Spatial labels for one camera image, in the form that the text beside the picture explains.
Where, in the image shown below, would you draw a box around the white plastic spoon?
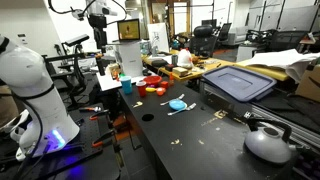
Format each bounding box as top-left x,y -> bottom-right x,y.
159,93 -> 185,107

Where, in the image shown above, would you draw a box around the white plastic fork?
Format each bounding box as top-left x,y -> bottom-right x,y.
167,102 -> 198,117

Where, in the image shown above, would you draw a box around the dark purple crate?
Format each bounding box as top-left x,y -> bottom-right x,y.
294,153 -> 320,180

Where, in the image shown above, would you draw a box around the small blue oval dish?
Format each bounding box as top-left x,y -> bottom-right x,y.
168,99 -> 188,111

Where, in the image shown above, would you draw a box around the black pouch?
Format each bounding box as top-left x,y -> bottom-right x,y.
151,58 -> 169,68

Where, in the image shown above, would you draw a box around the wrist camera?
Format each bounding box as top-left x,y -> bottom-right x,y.
70,8 -> 87,22

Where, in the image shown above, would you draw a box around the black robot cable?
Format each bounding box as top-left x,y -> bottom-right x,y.
47,0 -> 128,26

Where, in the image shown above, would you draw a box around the flat cardboard box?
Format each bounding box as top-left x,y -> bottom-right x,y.
172,66 -> 190,78

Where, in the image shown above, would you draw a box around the brown cardboard shipping box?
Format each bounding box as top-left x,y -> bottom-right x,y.
294,64 -> 320,103

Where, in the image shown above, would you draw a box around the white laptop stand box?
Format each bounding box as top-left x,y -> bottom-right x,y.
114,41 -> 144,78

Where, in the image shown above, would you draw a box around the clear storage bin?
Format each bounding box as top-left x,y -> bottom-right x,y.
199,79 -> 256,118

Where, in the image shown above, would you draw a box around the aluminium frame rail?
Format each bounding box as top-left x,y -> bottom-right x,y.
251,104 -> 320,152

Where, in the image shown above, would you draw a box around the silver clamp orange handle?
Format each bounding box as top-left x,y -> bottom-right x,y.
78,105 -> 103,113

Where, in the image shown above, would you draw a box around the small orange cup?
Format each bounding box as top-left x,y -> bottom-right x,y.
155,86 -> 167,97

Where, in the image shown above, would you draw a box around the black office chair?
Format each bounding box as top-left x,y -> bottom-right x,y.
189,24 -> 216,58

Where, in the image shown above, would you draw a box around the grey kettle black handle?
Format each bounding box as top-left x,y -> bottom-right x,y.
243,117 -> 303,165

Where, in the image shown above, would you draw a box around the red plastic bowl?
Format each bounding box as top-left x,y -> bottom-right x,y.
143,75 -> 163,87

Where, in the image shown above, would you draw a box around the blue plastic cup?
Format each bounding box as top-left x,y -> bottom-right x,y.
119,75 -> 133,95

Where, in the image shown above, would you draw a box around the white paper sheets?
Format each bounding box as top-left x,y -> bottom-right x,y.
244,48 -> 320,84

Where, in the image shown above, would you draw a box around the yellow wooden table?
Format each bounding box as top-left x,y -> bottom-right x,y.
142,49 -> 290,83

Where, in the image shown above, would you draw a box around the brown bottle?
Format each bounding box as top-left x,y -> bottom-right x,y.
95,53 -> 106,77

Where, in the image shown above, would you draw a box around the computer monitor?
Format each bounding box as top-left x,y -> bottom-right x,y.
116,18 -> 142,43

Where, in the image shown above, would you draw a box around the blue bin lid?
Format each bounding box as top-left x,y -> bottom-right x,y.
201,65 -> 278,103

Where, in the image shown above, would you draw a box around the dark office chair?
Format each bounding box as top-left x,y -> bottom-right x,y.
218,22 -> 233,43

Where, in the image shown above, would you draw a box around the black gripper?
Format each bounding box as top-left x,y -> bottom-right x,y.
88,13 -> 108,54

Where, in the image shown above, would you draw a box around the white wall thermostat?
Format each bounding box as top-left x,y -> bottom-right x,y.
17,33 -> 28,45

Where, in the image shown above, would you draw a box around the white side table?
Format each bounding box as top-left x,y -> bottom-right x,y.
96,68 -> 158,93

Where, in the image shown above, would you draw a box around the red plastic cup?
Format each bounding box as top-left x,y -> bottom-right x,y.
135,81 -> 148,98

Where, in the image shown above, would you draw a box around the black clamp orange tips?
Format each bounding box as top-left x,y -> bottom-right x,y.
91,129 -> 116,149
89,109 -> 111,121

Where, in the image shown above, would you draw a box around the white bag red cap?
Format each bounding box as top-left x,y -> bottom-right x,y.
176,47 -> 194,69

